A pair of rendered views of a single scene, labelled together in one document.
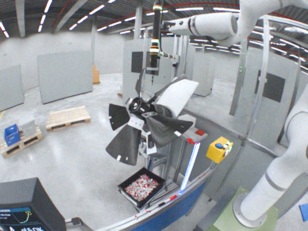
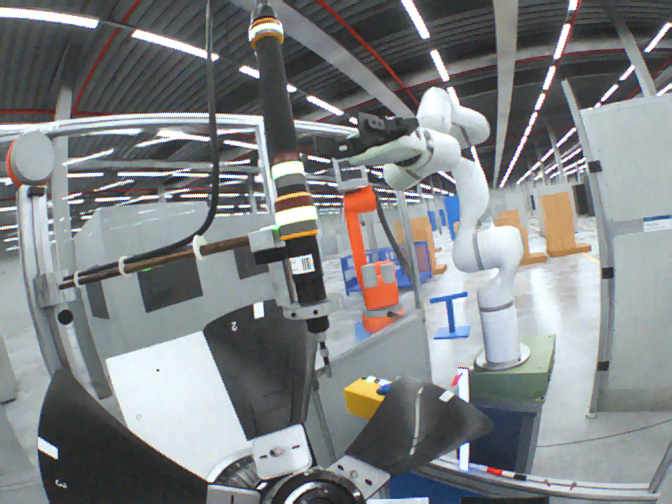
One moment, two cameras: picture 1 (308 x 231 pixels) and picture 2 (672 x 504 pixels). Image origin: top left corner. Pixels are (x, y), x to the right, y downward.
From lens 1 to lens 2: 0.78 m
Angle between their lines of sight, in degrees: 94
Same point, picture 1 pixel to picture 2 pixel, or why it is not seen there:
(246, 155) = (332, 394)
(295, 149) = (518, 255)
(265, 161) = (361, 367)
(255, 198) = (511, 331)
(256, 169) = not seen: hidden behind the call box
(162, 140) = (474, 417)
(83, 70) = not seen: outside the picture
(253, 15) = not seen: hidden behind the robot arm
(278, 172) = (507, 290)
